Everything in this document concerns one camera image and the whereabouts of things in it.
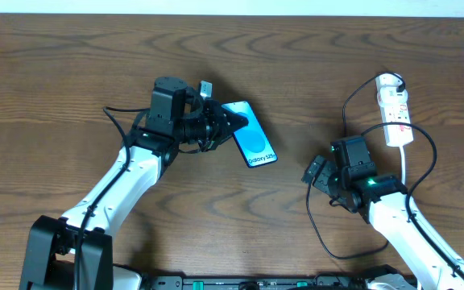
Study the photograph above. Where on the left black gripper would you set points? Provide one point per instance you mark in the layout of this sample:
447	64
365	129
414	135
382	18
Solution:
217	126

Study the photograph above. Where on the white USB charger plug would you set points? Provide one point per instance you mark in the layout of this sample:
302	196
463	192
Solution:
390	79

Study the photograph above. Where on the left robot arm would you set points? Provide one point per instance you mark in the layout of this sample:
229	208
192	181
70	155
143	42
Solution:
75	251

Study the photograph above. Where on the Galaxy smartphone blue screen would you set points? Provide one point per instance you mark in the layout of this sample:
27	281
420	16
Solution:
252	141

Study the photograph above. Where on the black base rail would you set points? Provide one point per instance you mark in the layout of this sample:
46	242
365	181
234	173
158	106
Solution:
321	281

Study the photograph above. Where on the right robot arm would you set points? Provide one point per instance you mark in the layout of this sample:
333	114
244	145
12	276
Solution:
351	181

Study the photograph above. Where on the white power strip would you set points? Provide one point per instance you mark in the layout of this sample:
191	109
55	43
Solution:
394	108

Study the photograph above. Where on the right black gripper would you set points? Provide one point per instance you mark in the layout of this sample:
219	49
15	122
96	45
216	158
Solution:
315	171

